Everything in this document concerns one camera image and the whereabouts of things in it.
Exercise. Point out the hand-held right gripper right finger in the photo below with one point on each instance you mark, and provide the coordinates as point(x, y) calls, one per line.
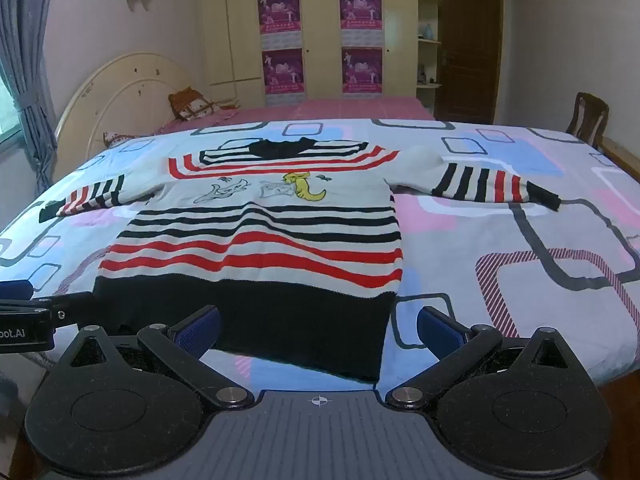
point(435, 330)

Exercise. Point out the brown patterned pillow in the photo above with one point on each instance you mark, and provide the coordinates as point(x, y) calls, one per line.
point(187, 105)

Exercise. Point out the cream round headboard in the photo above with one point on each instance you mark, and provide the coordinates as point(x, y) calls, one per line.
point(125, 90)

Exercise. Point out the wooden bed frame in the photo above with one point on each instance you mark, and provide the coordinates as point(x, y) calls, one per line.
point(620, 154)

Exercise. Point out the cream corner shelf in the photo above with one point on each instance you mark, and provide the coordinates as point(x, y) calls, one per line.
point(427, 60)

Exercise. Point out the grey curtain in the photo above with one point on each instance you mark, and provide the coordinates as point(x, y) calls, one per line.
point(27, 85)

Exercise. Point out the wooden chair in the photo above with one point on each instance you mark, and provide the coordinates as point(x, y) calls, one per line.
point(587, 115)

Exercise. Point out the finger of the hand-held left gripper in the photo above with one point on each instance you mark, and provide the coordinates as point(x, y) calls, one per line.
point(15, 291)
point(72, 307)

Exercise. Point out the window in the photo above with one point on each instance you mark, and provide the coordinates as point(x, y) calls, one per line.
point(7, 110)

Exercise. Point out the patterned bed blanket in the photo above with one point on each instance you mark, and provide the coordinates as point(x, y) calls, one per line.
point(500, 220)

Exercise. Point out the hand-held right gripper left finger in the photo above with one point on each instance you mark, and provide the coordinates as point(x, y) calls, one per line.
point(200, 332)

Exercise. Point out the striped knit sweater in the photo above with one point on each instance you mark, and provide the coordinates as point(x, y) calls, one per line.
point(250, 260)

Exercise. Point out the pink bed sheet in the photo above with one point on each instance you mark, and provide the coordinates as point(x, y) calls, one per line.
point(350, 109)

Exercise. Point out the brown wooden door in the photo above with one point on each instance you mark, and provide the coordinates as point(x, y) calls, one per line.
point(470, 50)

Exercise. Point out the cream wardrobe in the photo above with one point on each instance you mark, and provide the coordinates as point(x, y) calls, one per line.
point(320, 35)

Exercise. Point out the purple wall poster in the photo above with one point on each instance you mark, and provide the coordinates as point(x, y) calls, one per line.
point(278, 10)
point(362, 72)
point(283, 72)
point(360, 7)

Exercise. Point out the small patterned pillow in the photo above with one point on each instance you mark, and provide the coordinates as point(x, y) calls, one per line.
point(120, 139)

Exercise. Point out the blue shelf ornament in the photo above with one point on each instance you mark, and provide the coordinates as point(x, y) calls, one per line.
point(428, 31)

